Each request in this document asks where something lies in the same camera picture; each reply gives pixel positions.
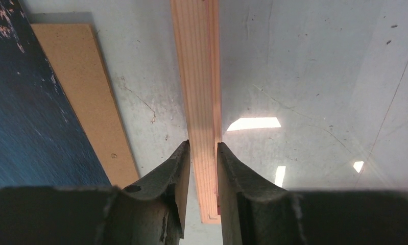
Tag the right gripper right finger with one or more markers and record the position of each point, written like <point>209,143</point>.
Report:
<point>256,211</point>

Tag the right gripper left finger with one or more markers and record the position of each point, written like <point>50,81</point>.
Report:
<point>149,211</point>

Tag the landscape photo print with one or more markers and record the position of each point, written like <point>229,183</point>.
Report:
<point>41,140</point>

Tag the pink wooden picture frame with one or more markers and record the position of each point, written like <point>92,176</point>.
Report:
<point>197,38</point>

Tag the brown backing board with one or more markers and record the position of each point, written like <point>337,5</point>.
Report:
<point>73,52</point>

